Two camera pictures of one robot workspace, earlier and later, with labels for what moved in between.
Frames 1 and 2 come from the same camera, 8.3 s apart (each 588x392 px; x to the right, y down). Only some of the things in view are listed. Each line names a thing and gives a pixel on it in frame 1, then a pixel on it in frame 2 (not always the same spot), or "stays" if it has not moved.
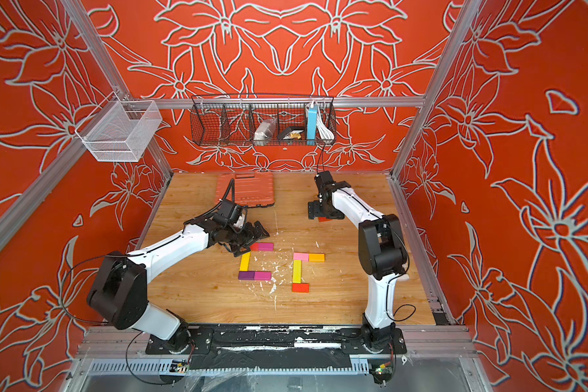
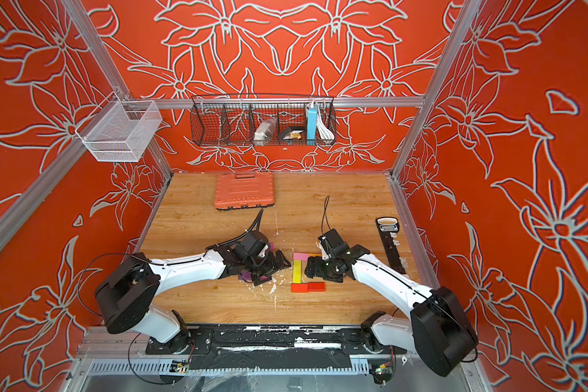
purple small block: x=246 y=275 stays
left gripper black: x=251 y=238 → x=270 y=257
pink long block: x=300 y=256 stays
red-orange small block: x=300 y=287 stays
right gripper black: x=314 y=209 → x=314 y=269
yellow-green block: x=296 y=273 stays
